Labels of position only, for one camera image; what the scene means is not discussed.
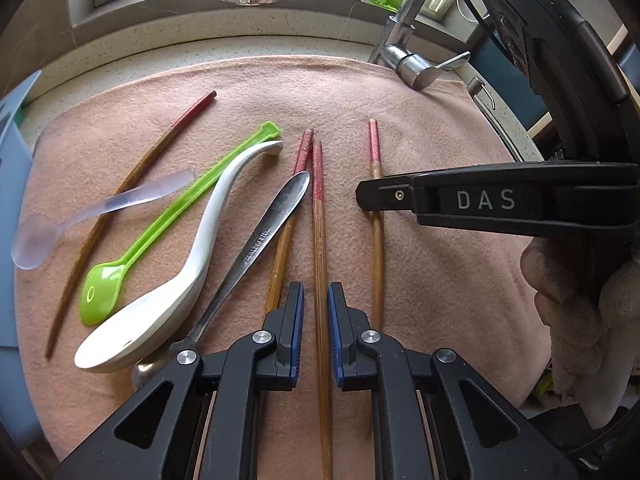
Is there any red-tipped wooden chopstick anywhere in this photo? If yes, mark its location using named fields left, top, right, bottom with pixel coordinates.
left=311, top=140, right=333, bottom=479
left=265, top=128, right=314, bottom=313

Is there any white ceramic soup spoon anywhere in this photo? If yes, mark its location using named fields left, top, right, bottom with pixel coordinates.
left=74, top=140, right=283, bottom=374

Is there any stainless steel spoon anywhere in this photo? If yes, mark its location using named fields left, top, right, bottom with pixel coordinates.
left=131, top=170, right=311, bottom=390

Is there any green plastic spoon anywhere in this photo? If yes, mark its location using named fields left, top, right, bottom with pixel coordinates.
left=78, top=122, right=282, bottom=326

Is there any clear plastic spoon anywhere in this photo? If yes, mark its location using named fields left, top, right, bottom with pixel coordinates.
left=11, top=167, right=195, bottom=270

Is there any chrome kitchen faucet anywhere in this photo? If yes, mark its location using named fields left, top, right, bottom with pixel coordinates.
left=222, top=0, right=471, bottom=91

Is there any gloved right hand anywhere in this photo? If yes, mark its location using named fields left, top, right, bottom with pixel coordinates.
left=521, top=237, right=639, bottom=429

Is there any dark blue knife block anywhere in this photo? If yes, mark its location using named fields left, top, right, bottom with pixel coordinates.
left=471, top=39, right=548, bottom=129

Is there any pink towel mat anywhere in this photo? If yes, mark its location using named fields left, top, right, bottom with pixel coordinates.
left=15, top=56, right=550, bottom=479

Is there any blue plastic drain basket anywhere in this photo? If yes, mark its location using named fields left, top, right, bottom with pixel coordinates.
left=0, top=72, right=42, bottom=450

